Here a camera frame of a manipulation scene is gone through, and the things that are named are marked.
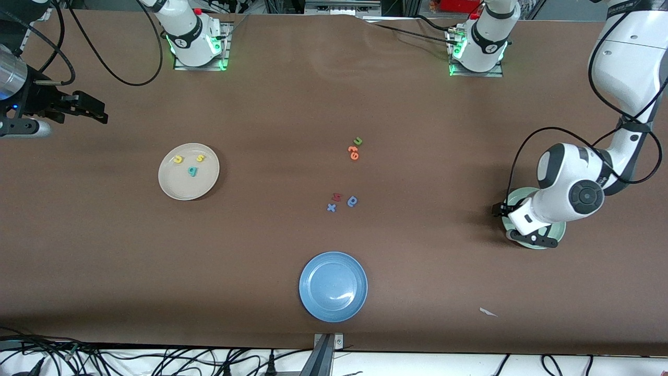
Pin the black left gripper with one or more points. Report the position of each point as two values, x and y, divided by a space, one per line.
499 210

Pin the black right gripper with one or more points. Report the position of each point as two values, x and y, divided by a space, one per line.
40 98

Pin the teal letter q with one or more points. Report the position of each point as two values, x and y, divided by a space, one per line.
193 170

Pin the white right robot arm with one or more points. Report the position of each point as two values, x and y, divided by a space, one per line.
189 32

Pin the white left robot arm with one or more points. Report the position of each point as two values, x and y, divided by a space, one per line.
626 57

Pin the pale green plate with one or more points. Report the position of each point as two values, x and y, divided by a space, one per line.
559 232

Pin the white paper scrap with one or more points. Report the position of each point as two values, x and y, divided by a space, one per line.
488 312

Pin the beige brown plate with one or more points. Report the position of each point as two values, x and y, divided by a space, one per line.
189 180

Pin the blue letter a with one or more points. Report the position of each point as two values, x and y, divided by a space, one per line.
353 201

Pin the brown table cover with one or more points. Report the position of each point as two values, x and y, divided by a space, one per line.
104 261

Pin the blue plate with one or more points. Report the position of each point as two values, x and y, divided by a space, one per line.
333 286

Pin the red box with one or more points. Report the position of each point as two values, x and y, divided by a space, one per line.
459 4

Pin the metal table edge bracket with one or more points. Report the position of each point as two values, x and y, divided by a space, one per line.
326 352

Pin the aluminium frame profile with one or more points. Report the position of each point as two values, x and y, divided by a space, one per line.
342 6

